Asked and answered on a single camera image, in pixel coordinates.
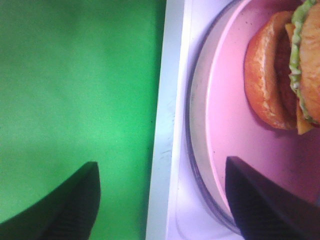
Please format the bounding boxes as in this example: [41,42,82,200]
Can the pink round plate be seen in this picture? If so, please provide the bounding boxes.
[206,0,320,209]

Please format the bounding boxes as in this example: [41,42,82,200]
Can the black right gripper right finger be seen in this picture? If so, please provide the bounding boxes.
[225,156,320,240]

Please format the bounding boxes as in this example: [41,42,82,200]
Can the burger with lettuce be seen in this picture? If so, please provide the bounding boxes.
[244,0,320,135]

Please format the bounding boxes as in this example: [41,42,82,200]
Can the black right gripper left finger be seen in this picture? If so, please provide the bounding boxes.
[0,161,101,240]

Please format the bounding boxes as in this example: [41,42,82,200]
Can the white microwave oven body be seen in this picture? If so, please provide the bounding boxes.
[145,0,240,240]

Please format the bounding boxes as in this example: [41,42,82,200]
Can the glass microwave turntable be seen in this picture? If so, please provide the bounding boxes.
[185,0,243,234]

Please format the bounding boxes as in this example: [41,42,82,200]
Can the green table cloth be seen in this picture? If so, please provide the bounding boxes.
[0,0,166,240]

